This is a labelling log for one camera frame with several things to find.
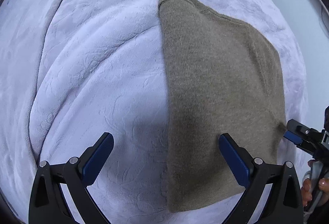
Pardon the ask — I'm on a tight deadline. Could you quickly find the olive knit sweater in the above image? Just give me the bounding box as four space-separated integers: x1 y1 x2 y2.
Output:
158 0 287 213

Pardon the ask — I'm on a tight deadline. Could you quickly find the lavender fleece blanket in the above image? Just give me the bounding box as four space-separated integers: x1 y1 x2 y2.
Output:
0 0 310 224

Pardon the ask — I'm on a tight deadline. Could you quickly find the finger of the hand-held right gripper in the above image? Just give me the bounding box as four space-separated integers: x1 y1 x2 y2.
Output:
284 132 319 161
286 119 326 143

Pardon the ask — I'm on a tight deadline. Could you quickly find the person's right hand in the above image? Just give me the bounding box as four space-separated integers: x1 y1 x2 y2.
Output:
301 159 329 208

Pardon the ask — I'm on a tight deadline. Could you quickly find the thin black cable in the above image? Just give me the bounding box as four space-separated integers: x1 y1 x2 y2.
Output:
320 4 326 36

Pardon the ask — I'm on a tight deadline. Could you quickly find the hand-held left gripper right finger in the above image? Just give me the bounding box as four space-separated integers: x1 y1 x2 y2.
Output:
219 134 304 224

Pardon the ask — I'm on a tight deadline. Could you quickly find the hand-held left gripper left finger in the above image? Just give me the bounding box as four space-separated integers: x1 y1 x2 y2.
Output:
29 132 114 224

